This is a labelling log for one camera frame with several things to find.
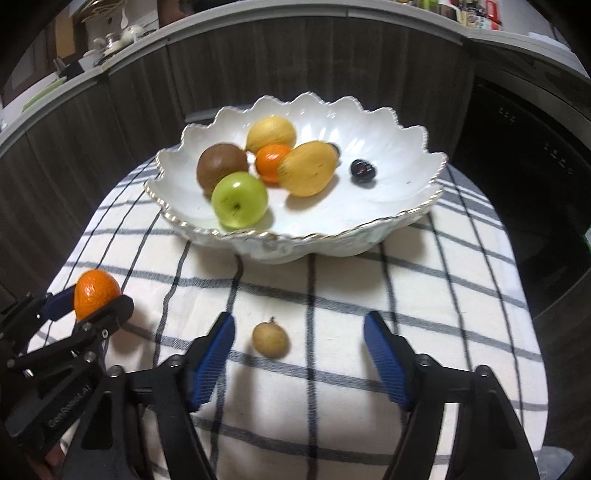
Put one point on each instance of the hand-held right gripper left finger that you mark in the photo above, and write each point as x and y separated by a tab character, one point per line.
212	364

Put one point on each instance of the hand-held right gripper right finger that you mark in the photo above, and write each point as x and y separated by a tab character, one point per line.
388	364

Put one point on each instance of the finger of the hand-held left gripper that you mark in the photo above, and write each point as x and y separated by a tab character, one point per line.
62	302
108	318

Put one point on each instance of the orange tangerine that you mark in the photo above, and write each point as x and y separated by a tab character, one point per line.
94	290
270	161

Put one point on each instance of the tan longan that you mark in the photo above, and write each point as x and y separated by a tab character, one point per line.
271	339

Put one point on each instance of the white scalloped bowl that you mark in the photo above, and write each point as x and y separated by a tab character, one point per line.
383	203

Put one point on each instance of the brown kiwi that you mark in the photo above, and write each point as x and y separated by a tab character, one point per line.
219	166

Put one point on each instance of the dark cherry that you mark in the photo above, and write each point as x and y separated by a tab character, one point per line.
362	170

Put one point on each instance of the yellow mango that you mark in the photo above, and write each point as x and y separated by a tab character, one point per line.
307	168

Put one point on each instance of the white checked cloth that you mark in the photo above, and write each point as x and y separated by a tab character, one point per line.
332	295

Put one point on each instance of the green apple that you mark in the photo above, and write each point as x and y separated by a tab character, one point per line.
240	201

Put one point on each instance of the black dishwasher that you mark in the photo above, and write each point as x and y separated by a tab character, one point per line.
521	175

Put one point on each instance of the black knife block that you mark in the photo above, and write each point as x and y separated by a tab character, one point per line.
69	68

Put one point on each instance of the yellow lemon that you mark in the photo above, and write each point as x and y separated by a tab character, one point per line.
272	131

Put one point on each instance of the white teapot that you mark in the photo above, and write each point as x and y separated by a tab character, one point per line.
131	32

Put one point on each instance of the row of condiment bottles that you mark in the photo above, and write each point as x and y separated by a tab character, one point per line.
478	14

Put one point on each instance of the wall utensil rack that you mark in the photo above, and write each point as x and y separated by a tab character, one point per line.
99	10

